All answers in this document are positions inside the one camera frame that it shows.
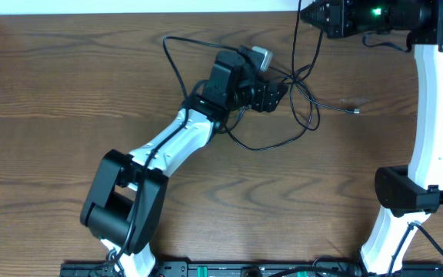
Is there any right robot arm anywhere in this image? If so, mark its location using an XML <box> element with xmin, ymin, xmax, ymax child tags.
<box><xmin>300</xmin><ymin>0</ymin><xmax>443</xmax><ymax>276</ymax></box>

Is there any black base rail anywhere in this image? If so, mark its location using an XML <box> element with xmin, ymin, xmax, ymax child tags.
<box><xmin>59</xmin><ymin>259</ymin><xmax>443</xmax><ymax>277</ymax></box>

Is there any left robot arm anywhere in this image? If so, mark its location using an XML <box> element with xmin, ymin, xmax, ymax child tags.
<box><xmin>80</xmin><ymin>47</ymin><xmax>287</xmax><ymax>276</ymax></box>

